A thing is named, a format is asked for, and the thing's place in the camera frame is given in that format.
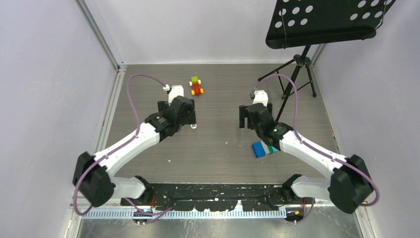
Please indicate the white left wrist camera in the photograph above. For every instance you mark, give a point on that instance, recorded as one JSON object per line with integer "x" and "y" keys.
{"x": 173, "y": 91}

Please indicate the blue green white brick block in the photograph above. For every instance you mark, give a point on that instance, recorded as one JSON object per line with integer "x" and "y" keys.
{"x": 260, "y": 149}

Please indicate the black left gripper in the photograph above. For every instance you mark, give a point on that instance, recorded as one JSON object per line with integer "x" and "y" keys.
{"x": 190, "y": 118}

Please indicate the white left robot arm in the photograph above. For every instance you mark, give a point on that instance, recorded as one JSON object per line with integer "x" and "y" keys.
{"x": 94, "y": 176}

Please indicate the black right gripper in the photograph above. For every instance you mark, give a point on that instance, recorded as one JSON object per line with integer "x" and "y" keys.
{"x": 242, "y": 109}

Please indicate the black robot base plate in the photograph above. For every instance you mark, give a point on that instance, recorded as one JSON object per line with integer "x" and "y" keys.
{"x": 216, "y": 197}

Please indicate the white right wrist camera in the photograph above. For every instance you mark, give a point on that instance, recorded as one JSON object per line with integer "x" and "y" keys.
{"x": 259, "y": 96}

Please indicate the red green toy brick car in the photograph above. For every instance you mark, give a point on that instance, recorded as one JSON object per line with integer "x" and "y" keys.
{"x": 195, "y": 83}

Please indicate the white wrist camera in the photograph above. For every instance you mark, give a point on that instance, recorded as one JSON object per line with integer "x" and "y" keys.
{"x": 173, "y": 91}
{"x": 259, "y": 96}

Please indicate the black music stand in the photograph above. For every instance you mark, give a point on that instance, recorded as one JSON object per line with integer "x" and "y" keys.
{"x": 305, "y": 23}

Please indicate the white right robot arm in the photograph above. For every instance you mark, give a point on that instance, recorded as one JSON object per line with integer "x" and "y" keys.
{"x": 346, "y": 182}

